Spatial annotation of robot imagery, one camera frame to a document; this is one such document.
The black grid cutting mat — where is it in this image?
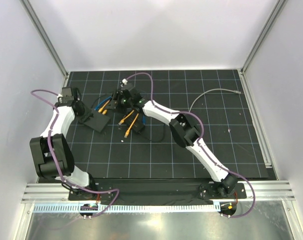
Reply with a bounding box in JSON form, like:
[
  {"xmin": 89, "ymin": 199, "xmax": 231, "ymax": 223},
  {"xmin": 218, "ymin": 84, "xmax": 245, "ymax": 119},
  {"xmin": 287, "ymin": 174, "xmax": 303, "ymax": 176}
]
[{"xmin": 66, "ymin": 69, "xmax": 272, "ymax": 182}]

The right aluminium corner post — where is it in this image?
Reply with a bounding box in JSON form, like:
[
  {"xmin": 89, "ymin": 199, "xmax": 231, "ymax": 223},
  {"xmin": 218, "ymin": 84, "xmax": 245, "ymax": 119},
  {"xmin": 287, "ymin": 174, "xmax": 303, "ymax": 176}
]
[{"xmin": 240, "ymin": 0, "xmax": 288, "ymax": 75}]

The yellow ethernet cable inner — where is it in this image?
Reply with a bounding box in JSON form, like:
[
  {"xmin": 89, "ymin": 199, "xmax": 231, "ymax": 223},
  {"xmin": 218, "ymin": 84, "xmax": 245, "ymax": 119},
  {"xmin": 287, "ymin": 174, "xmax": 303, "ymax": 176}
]
[{"xmin": 102, "ymin": 107, "xmax": 135, "ymax": 125}]

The black network switch box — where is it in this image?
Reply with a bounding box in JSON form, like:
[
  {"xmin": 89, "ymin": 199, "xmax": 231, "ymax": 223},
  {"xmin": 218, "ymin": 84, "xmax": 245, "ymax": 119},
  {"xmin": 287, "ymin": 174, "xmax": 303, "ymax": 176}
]
[{"xmin": 83, "ymin": 111, "xmax": 111, "ymax": 133}]

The left aluminium corner post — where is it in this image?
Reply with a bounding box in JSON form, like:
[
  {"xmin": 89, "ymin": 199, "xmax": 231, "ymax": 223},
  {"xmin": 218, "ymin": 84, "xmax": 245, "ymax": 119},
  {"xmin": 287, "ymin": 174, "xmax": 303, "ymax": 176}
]
[{"xmin": 20, "ymin": 0, "xmax": 69, "ymax": 78}]

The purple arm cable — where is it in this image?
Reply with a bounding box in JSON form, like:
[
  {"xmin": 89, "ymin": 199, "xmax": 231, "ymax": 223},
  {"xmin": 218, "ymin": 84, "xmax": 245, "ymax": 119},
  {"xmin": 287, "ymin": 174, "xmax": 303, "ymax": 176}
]
[
  {"xmin": 30, "ymin": 89, "xmax": 120, "ymax": 218},
  {"xmin": 126, "ymin": 72, "xmax": 256, "ymax": 219}
]

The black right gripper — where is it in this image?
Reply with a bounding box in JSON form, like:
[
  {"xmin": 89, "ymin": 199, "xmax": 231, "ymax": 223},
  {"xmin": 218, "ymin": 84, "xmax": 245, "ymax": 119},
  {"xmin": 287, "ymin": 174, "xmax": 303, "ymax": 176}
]
[{"xmin": 103, "ymin": 91, "xmax": 132, "ymax": 115}]

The black power adapter brick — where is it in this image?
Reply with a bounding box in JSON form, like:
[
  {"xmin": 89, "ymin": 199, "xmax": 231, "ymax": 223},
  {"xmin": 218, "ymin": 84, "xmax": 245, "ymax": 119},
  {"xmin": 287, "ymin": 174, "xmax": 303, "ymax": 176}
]
[{"xmin": 124, "ymin": 116, "xmax": 145, "ymax": 134}]

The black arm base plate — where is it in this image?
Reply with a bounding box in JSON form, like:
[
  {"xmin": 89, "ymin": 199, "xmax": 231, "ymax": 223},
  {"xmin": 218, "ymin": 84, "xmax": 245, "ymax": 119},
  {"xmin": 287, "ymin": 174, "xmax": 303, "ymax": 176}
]
[{"xmin": 67, "ymin": 181, "xmax": 247, "ymax": 201}]

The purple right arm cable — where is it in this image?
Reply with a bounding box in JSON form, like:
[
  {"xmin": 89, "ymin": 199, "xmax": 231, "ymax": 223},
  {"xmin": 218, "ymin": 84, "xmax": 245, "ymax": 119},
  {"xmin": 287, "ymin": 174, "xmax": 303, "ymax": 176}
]
[{"xmin": 126, "ymin": 72, "xmax": 256, "ymax": 219}]

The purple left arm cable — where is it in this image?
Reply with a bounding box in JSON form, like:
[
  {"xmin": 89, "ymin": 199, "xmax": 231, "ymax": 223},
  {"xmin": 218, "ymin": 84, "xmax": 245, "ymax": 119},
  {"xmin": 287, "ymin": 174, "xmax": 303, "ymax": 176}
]
[{"xmin": 30, "ymin": 89, "xmax": 120, "ymax": 218}]

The aluminium corner post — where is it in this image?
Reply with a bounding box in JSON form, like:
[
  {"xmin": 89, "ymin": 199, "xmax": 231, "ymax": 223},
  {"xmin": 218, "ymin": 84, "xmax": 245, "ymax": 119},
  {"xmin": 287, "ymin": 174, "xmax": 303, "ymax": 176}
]
[
  {"xmin": 240, "ymin": 0, "xmax": 288, "ymax": 75},
  {"xmin": 20, "ymin": 0, "xmax": 69, "ymax": 78}
]

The grey ethernet cable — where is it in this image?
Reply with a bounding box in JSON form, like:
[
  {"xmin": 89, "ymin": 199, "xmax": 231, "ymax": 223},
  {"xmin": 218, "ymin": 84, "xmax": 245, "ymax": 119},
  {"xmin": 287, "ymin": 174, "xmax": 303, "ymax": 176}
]
[{"xmin": 188, "ymin": 88, "xmax": 242, "ymax": 113}]

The yellow ethernet cable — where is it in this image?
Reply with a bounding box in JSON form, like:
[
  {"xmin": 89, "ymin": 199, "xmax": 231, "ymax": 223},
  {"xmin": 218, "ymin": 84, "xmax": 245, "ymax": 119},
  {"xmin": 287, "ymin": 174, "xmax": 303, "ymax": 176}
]
[
  {"xmin": 98, "ymin": 96, "xmax": 140, "ymax": 139},
  {"xmin": 102, "ymin": 107, "xmax": 135, "ymax": 125}
]

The white slotted cable duct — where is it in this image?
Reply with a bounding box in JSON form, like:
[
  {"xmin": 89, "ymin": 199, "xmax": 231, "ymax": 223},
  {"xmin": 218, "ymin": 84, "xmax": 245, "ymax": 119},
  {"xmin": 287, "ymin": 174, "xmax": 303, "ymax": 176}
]
[{"xmin": 33, "ymin": 202, "xmax": 221, "ymax": 214}]

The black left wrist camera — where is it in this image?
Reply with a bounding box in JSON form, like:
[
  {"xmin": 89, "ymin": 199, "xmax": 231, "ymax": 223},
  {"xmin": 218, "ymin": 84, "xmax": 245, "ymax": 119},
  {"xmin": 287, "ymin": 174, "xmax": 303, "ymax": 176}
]
[{"xmin": 59, "ymin": 86, "xmax": 81, "ymax": 103}]

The blue ethernet cable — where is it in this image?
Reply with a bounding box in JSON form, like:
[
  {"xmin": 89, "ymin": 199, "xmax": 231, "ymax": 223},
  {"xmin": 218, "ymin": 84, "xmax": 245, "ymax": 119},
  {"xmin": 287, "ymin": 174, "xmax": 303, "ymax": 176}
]
[{"xmin": 93, "ymin": 89, "xmax": 149, "ymax": 125}]

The aluminium front frame rail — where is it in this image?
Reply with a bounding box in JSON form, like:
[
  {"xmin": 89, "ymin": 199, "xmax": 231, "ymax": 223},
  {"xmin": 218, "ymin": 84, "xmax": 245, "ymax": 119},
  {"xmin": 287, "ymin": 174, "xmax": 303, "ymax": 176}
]
[{"xmin": 21, "ymin": 180, "xmax": 295, "ymax": 204}]

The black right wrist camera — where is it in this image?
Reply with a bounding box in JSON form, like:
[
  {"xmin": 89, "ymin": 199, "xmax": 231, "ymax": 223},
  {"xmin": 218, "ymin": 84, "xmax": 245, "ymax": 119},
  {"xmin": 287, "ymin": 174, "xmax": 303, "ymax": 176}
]
[{"xmin": 121, "ymin": 83, "xmax": 142, "ymax": 100}]

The yellow ethernet cable outer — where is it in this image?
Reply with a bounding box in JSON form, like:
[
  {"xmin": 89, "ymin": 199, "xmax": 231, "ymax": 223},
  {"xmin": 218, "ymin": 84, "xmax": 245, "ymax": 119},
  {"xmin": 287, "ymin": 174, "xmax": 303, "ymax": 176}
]
[{"xmin": 98, "ymin": 96, "xmax": 140, "ymax": 139}]

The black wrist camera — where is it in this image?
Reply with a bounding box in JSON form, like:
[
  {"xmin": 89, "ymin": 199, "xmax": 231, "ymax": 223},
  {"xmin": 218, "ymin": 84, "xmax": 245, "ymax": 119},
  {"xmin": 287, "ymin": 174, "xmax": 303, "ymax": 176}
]
[
  {"xmin": 121, "ymin": 83, "xmax": 142, "ymax": 100},
  {"xmin": 59, "ymin": 86, "xmax": 81, "ymax": 103}
]

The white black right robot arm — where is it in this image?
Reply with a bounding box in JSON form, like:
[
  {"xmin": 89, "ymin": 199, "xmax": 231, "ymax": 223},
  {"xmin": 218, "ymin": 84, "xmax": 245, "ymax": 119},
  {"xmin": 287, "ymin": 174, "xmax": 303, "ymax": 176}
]
[{"xmin": 111, "ymin": 89, "xmax": 238, "ymax": 198}]

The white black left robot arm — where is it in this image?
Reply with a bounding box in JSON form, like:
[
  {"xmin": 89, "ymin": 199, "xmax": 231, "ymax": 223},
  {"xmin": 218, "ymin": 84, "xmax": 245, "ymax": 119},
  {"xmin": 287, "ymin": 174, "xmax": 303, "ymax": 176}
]
[{"xmin": 29, "ymin": 100, "xmax": 98, "ymax": 200}]

